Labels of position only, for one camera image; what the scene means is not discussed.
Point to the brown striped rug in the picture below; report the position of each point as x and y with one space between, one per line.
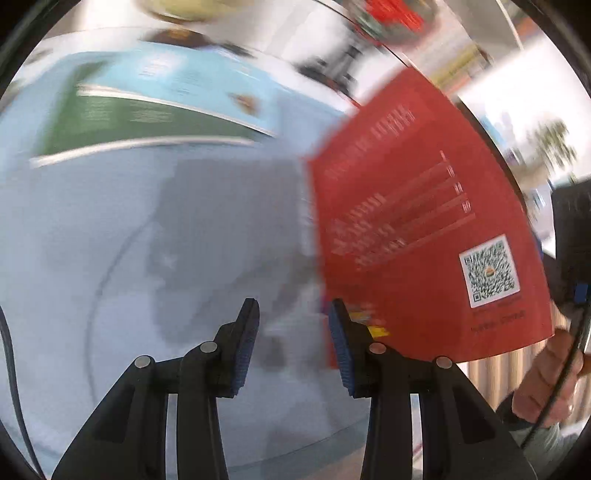
489 378

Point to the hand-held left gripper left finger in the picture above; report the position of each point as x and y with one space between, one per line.
244 350

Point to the yellow globe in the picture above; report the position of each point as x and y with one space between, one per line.
194 7

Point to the person's right hand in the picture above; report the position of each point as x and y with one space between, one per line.
540 378

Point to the green book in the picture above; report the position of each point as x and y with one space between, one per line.
115 120

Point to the light blue textured mat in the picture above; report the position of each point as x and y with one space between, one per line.
92 254

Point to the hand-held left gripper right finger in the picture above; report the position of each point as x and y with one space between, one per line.
340 350

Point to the light blue book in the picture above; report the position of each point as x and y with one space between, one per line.
184 74

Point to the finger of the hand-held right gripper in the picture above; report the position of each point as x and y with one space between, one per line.
582 294

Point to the red book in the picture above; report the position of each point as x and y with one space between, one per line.
415 207

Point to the potted green plant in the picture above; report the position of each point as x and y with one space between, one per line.
554 143

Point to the person's right forearm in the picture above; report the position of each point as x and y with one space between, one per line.
545 445

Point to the round fan ornament with stand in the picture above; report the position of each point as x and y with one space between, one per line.
392 14

